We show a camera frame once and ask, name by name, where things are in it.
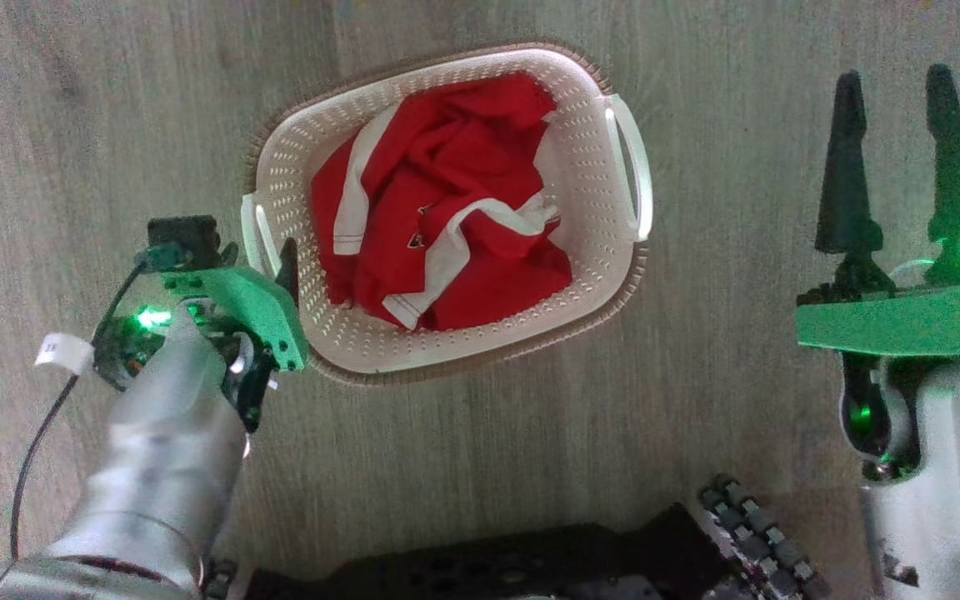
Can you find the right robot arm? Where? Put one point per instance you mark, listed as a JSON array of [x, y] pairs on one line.
[[955, 492]]

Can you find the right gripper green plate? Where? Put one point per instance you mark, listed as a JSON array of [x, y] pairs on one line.
[[905, 321]]

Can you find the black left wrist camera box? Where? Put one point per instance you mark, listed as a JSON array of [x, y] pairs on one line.
[[184, 237]]

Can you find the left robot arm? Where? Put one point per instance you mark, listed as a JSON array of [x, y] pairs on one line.
[[159, 467]]

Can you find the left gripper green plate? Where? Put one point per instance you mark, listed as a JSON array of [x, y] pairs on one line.
[[259, 317]]

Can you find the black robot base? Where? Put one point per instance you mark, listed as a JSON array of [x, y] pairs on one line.
[[488, 567]]

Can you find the white perforated laundry basket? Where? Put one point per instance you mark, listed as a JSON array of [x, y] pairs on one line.
[[584, 167]]

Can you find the red garment with white stripes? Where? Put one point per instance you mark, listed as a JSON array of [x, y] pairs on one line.
[[463, 167]]

